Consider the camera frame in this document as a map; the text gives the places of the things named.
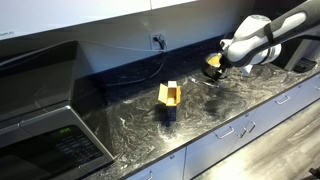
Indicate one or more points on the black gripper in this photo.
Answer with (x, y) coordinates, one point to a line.
(212, 67)

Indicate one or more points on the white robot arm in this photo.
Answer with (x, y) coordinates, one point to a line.
(258, 39)

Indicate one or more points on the open yellow blue box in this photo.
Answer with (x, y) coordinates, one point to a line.
(170, 95)

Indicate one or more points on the black device on counter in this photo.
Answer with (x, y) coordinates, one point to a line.
(304, 65)

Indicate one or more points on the blue lower cabinet fronts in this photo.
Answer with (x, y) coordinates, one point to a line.
(210, 149)

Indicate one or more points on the stainless steel microwave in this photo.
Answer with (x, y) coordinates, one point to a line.
(50, 108)

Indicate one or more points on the white upper cabinets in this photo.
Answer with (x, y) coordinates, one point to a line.
(25, 17)

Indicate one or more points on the white wall outlet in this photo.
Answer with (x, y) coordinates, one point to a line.
(157, 41)

